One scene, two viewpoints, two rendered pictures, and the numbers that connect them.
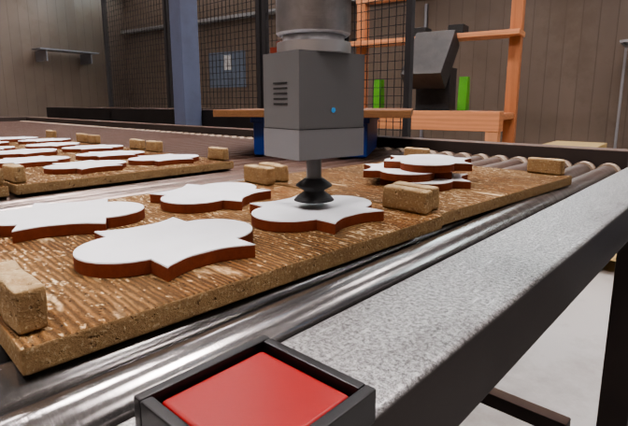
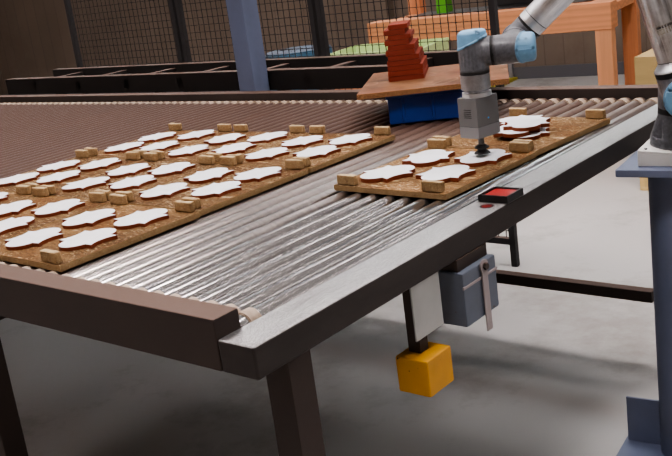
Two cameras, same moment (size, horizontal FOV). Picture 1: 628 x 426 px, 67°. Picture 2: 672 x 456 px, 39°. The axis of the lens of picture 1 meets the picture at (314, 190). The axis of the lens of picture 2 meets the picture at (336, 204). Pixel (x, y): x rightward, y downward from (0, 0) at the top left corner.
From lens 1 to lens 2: 2.01 m
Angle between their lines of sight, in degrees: 5
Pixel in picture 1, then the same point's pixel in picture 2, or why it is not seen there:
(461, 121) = (561, 20)
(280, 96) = (467, 115)
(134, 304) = (457, 186)
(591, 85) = not seen: outside the picture
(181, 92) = (246, 56)
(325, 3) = (482, 80)
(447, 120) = not seen: hidden behind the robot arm
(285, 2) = (466, 80)
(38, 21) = not seen: outside the picture
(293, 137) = (475, 130)
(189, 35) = not seen: outside the picture
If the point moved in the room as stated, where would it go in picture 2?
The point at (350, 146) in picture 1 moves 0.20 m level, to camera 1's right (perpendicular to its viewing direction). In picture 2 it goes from (495, 129) to (572, 118)
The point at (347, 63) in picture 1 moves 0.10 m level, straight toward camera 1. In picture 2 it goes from (491, 98) to (497, 104)
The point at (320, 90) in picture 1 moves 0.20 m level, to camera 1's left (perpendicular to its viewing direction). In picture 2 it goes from (483, 111) to (405, 122)
